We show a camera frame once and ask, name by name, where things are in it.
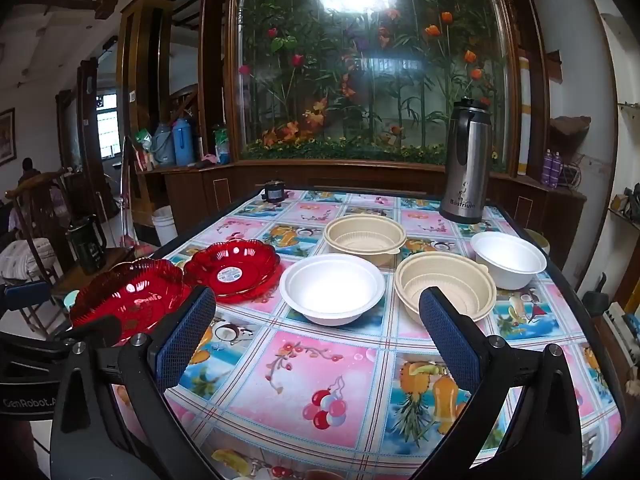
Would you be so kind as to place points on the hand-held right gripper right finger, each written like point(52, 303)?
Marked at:
point(450, 340)

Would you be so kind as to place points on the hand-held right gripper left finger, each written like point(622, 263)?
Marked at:
point(185, 337)

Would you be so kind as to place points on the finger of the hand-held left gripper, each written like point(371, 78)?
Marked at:
point(97, 330)
point(25, 296)

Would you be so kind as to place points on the red scalloped plastic plate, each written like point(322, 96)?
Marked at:
point(250, 260)
point(130, 290)

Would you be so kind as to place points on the white foam bowl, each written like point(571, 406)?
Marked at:
point(330, 287)
point(507, 257)

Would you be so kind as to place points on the beige ribbed plastic bowl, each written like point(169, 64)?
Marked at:
point(440, 272)
point(365, 237)

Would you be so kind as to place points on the black kettle on chair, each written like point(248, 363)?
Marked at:
point(85, 250)

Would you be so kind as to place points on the wooden chair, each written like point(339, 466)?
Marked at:
point(35, 195)

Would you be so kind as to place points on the white bucket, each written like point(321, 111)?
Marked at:
point(164, 225)

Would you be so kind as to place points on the fruit printed pink tablecloth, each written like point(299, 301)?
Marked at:
point(320, 360)

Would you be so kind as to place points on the small black jar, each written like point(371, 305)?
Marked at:
point(273, 191)

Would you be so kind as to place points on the stainless steel thermos jug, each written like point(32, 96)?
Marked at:
point(467, 160)

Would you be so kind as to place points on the dark wooden cabinet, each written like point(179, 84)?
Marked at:
point(350, 175)

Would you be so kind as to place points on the grey blue thermos bottle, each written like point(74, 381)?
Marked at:
point(162, 145)

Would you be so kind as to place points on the green plastic bottle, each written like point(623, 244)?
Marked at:
point(221, 145)

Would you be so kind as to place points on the purple spray can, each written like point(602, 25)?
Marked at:
point(557, 170)
point(547, 167)

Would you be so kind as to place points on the flower and bamboo glass panel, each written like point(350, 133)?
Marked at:
point(350, 110)

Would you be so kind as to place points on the framed wall picture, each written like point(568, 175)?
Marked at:
point(6, 135)

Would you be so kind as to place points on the yellow striped white post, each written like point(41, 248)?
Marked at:
point(525, 110)

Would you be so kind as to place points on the tall wooden pillar frame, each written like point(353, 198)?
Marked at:
point(145, 60)

